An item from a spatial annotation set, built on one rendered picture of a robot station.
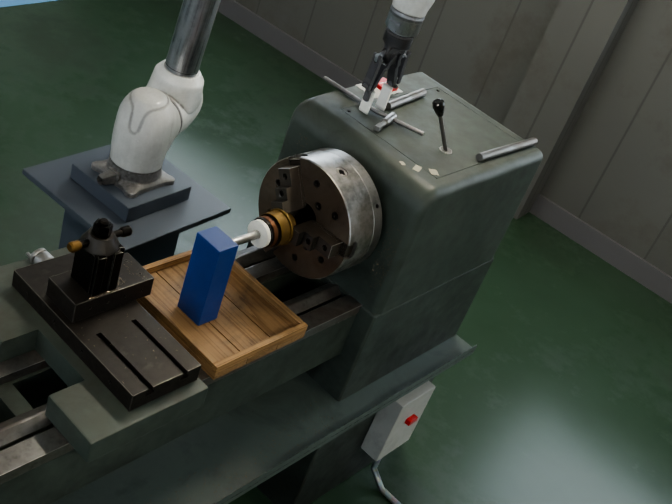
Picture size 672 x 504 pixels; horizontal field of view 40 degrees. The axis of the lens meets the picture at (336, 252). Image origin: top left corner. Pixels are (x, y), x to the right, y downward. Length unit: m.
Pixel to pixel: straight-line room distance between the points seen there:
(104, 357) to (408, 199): 0.83
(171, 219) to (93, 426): 1.02
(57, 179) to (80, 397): 1.04
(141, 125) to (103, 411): 1.00
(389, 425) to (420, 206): 0.91
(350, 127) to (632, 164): 2.69
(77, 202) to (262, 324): 0.75
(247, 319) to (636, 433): 2.21
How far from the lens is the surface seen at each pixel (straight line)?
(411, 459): 3.38
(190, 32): 2.72
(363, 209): 2.23
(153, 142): 2.66
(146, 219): 2.72
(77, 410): 1.90
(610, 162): 4.94
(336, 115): 2.44
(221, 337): 2.18
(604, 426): 3.99
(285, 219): 2.21
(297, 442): 2.49
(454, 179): 2.36
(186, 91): 2.78
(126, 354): 1.96
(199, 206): 2.83
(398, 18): 2.36
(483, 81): 5.15
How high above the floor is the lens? 2.31
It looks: 34 degrees down
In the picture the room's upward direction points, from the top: 21 degrees clockwise
